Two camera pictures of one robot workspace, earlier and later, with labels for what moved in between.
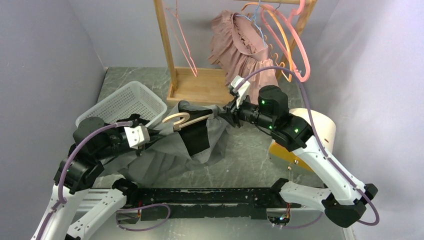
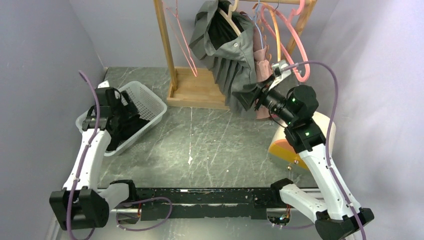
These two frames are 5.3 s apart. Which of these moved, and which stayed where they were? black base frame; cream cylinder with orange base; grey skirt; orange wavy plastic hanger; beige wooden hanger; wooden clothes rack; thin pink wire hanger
Moved: orange wavy plastic hanger; beige wooden hanger; grey skirt
Stayed: thin pink wire hanger; wooden clothes rack; black base frame; cream cylinder with orange base
